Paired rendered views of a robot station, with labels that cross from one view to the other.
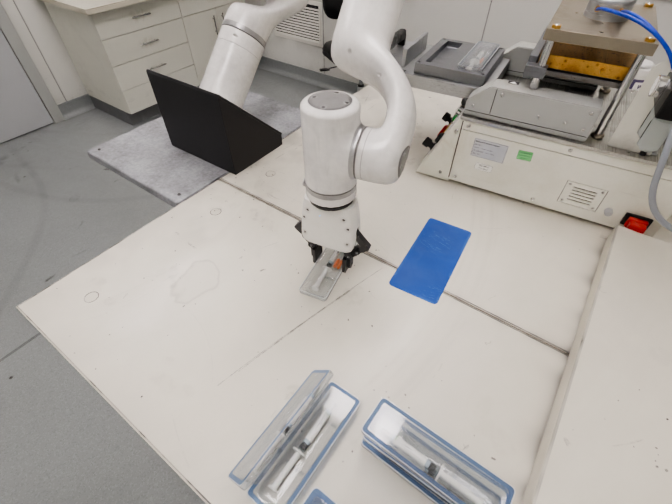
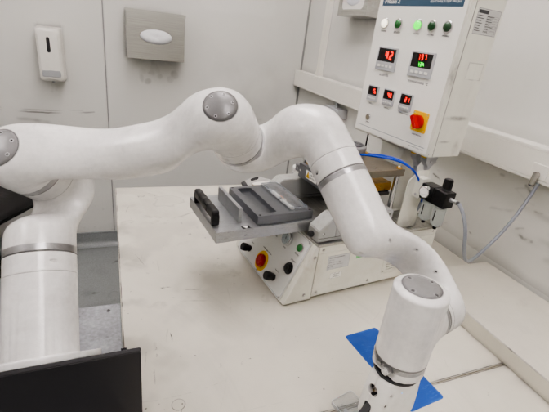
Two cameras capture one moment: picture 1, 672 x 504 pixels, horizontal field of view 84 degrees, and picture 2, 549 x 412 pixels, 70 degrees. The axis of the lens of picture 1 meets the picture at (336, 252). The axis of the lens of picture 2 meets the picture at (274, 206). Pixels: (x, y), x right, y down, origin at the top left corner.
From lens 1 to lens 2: 0.73 m
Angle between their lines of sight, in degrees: 52
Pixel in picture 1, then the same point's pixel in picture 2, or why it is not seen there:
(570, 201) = (386, 270)
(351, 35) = (386, 228)
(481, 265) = not seen: hidden behind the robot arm
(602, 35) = (381, 170)
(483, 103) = (330, 230)
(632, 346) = (517, 334)
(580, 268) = not seen: hidden behind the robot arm
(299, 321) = not seen: outside the picture
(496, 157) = (343, 263)
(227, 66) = (59, 305)
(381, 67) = (417, 244)
